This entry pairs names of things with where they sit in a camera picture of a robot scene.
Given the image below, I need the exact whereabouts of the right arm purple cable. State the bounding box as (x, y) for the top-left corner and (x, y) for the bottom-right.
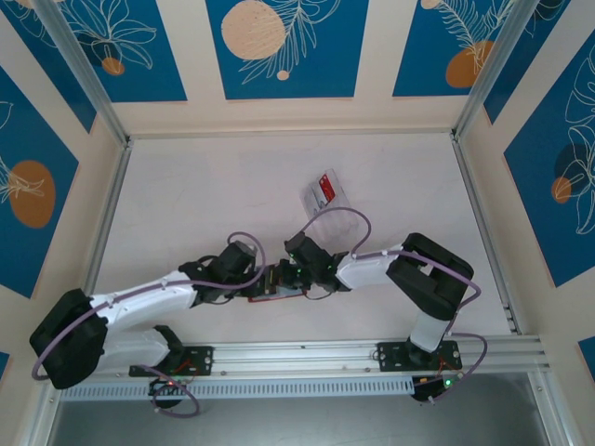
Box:
(301, 207), (489, 405)

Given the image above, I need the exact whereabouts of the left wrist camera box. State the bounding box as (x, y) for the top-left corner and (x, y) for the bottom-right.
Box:
(218, 240), (258, 276)

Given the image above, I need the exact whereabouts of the red leather card holder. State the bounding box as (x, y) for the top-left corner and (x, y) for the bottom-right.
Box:
(246, 262), (311, 304)

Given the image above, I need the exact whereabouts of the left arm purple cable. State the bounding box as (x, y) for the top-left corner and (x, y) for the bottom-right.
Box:
(30, 230), (267, 417)

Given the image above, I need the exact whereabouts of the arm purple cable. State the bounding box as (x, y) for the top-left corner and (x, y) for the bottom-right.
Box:
(301, 207), (489, 405)
(30, 230), (267, 417)

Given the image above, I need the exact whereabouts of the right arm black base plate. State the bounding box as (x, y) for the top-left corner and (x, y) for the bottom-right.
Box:
(377, 341), (464, 373)

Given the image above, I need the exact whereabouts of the blue floral wall panel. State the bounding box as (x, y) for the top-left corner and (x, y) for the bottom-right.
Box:
(0, 67), (80, 299)
(205, 0), (371, 100)
(392, 0), (526, 98)
(62, 0), (188, 103)
(504, 44), (595, 288)

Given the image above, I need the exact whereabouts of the small circuit board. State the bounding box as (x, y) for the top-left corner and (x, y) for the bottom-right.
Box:
(412, 374), (466, 401)
(148, 376), (192, 397)

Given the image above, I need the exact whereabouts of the aluminium table side rail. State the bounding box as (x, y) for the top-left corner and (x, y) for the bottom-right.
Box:
(450, 134), (522, 335)
(69, 138), (134, 345)

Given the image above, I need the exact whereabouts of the clear plastic card tray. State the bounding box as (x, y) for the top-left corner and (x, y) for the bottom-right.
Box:
(299, 164), (363, 246)

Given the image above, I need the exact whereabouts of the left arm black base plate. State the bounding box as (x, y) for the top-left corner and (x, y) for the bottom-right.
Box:
(128, 346), (215, 377)

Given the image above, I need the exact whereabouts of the long aluminium mounting rail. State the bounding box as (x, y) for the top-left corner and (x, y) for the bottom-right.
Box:
(39, 334), (552, 383)

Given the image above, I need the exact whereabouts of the grey slotted cable duct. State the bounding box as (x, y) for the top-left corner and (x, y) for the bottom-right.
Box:
(59, 376), (416, 401)

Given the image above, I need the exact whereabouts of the red credit card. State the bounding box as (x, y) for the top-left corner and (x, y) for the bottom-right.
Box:
(316, 172), (337, 206)

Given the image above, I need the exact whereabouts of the aluminium frame post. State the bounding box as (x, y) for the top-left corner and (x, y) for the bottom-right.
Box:
(453, 0), (571, 140)
(33, 0), (132, 149)

